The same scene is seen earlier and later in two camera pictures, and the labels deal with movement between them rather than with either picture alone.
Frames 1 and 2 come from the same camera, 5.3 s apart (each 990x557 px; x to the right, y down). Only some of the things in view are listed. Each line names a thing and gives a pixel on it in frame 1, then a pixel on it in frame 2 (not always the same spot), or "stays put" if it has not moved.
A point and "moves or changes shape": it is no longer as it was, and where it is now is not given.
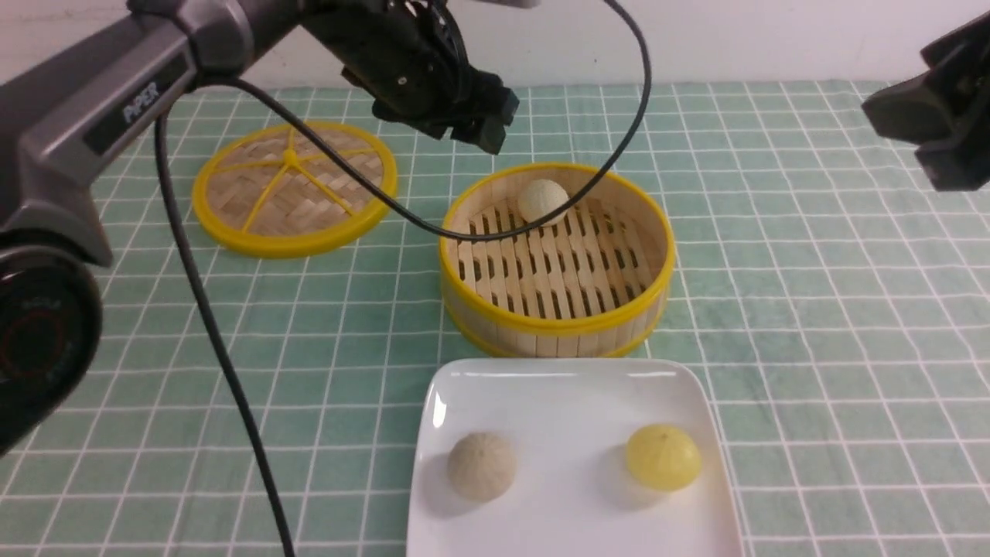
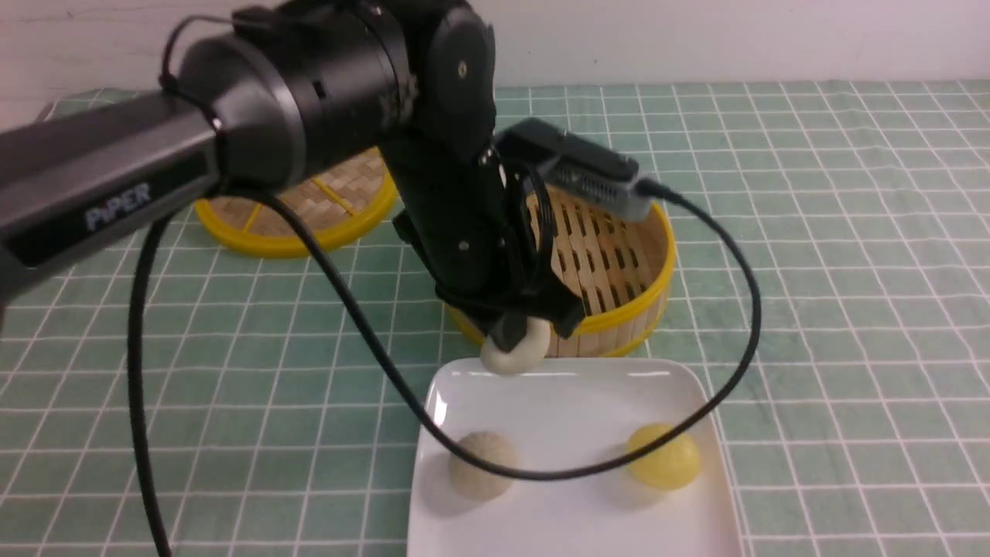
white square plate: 569,423 stays put
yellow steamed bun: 663,457 stays put
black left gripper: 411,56 to 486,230
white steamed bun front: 482,467 stays put
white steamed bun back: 538,197 moves or changes shape
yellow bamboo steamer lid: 268,191 stays put
